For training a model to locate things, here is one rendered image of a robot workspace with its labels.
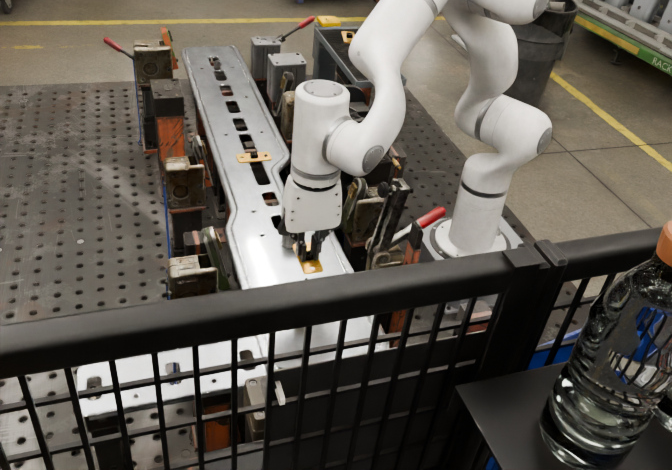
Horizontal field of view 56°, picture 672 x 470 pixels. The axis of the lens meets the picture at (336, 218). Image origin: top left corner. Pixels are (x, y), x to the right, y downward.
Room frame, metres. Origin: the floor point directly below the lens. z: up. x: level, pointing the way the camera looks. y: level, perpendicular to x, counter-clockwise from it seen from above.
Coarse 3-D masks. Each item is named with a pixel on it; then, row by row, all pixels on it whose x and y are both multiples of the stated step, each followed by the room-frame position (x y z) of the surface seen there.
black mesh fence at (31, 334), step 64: (576, 256) 0.37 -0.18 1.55; (640, 256) 0.39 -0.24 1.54; (64, 320) 0.25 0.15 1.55; (128, 320) 0.26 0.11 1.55; (192, 320) 0.26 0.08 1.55; (256, 320) 0.28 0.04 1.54; (320, 320) 0.29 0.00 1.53; (128, 384) 0.26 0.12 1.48; (384, 384) 0.33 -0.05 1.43; (448, 384) 0.35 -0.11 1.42; (0, 448) 0.22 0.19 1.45; (64, 448) 0.24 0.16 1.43; (128, 448) 0.25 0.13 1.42; (256, 448) 0.29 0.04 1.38; (448, 448) 0.35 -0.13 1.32
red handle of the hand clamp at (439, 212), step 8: (440, 208) 0.99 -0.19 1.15; (424, 216) 0.98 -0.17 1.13; (432, 216) 0.98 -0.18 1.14; (440, 216) 0.98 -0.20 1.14; (424, 224) 0.97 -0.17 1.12; (400, 232) 0.96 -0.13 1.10; (408, 232) 0.96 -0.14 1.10; (392, 240) 0.95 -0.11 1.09; (400, 240) 0.95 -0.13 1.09; (376, 248) 0.94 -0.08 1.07
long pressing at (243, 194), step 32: (192, 64) 1.82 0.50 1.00; (224, 64) 1.84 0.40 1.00; (224, 96) 1.63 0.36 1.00; (256, 96) 1.65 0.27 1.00; (224, 128) 1.45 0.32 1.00; (256, 128) 1.47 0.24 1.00; (224, 160) 1.30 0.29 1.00; (288, 160) 1.33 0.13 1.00; (224, 192) 1.18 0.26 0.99; (256, 192) 1.18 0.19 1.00; (256, 224) 1.06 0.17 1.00; (256, 256) 0.96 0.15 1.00; (288, 256) 0.97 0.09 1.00; (320, 256) 0.98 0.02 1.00; (352, 320) 0.81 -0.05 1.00; (352, 352) 0.74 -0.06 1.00
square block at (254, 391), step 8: (264, 376) 0.62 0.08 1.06; (248, 384) 0.60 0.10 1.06; (256, 384) 0.60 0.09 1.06; (264, 384) 0.60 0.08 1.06; (248, 392) 0.59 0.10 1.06; (256, 392) 0.59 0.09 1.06; (264, 392) 0.59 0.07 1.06; (248, 400) 0.58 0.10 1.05; (256, 400) 0.57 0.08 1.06; (264, 400) 0.57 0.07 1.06; (248, 416) 0.57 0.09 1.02; (256, 416) 0.55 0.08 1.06; (264, 416) 0.55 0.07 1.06; (248, 424) 0.57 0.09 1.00; (256, 424) 0.54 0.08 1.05; (248, 432) 0.58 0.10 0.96; (256, 432) 0.54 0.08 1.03; (248, 440) 0.58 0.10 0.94; (256, 440) 0.54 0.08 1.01
